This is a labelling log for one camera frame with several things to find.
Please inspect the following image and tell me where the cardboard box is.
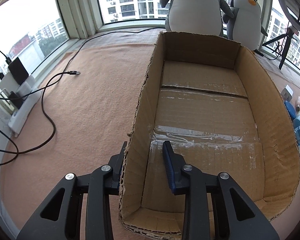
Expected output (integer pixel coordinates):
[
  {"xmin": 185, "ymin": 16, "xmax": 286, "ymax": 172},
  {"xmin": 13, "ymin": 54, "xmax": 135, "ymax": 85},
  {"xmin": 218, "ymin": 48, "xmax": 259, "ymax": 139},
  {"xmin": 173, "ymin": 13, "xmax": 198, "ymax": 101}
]
[{"xmin": 119, "ymin": 32, "xmax": 300, "ymax": 239}]

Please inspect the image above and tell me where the white lotion tube blue cap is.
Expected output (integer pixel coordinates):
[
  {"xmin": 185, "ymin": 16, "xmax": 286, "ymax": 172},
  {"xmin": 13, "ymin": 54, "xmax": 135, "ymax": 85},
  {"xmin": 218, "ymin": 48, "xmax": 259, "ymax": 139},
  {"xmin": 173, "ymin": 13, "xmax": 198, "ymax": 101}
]
[{"xmin": 293, "ymin": 115, "xmax": 300, "ymax": 146}]

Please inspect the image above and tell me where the white wall charger plug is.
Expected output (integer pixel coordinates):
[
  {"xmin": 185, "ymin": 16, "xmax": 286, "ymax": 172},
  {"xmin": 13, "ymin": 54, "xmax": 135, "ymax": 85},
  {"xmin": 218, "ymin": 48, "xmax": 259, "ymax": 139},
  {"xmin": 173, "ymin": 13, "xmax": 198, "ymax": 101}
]
[{"xmin": 281, "ymin": 85, "xmax": 294, "ymax": 102}]

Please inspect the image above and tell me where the small pink cosmetic tube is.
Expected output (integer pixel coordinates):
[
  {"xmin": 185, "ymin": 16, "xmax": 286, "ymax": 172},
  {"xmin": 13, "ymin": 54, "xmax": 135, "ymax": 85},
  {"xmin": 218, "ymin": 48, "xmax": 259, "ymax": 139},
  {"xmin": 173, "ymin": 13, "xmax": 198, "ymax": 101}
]
[{"xmin": 295, "ymin": 96, "xmax": 300, "ymax": 112}]

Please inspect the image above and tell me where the white power strip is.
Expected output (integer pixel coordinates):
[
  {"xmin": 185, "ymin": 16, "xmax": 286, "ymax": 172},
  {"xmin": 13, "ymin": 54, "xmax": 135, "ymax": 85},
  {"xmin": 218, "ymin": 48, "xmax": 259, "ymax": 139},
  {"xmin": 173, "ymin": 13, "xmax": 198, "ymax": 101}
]
[{"xmin": 8, "ymin": 75, "xmax": 42, "ymax": 137}]

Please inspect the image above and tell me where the pink felt mat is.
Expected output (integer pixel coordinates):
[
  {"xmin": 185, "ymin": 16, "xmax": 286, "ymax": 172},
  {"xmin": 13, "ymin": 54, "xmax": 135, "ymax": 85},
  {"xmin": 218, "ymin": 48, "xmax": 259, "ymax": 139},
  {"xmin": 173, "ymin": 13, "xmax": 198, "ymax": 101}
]
[{"xmin": 1, "ymin": 42, "xmax": 300, "ymax": 239}]

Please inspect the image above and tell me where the white power adapter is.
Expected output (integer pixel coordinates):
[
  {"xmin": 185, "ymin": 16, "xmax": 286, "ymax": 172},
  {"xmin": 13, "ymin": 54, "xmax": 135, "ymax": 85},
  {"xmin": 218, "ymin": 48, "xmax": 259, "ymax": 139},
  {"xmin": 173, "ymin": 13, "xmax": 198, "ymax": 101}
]
[{"xmin": 0, "ymin": 72, "xmax": 20, "ymax": 97}]

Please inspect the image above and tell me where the black power adapter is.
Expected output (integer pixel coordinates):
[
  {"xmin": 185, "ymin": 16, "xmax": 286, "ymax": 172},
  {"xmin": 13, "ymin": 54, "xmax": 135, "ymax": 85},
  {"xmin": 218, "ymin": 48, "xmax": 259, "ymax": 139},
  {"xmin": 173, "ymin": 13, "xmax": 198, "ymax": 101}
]
[{"xmin": 8, "ymin": 57, "xmax": 29, "ymax": 86}]

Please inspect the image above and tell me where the small grey penguin plush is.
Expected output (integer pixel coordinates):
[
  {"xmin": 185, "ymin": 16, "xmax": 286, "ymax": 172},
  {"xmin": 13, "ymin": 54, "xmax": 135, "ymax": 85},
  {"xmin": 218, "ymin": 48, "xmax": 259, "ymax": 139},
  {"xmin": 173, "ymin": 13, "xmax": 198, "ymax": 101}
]
[{"xmin": 223, "ymin": 0, "xmax": 268, "ymax": 51}]

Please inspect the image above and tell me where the black tripod stand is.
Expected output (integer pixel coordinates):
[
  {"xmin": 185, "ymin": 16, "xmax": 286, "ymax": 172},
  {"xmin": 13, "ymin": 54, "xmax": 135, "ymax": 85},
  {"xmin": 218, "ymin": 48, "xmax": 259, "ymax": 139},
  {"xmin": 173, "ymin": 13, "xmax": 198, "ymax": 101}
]
[{"xmin": 262, "ymin": 25, "xmax": 299, "ymax": 70}]

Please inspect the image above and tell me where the large grey penguin plush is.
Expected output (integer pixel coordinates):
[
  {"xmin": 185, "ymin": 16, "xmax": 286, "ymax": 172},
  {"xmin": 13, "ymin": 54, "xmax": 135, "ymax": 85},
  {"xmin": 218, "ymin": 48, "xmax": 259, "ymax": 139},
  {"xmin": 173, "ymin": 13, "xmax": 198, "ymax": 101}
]
[{"xmin": 160, "ymin": 0, "xmax": 234, "ymax": 36}]

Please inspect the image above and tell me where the black USB cable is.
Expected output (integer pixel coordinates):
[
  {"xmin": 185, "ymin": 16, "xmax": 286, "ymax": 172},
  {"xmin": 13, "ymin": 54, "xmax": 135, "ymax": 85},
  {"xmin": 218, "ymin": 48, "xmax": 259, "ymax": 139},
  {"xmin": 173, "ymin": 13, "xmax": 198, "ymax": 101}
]
[{"xmin": 0, "ymin": 70, "xmax": 81, "ymax": 166}]

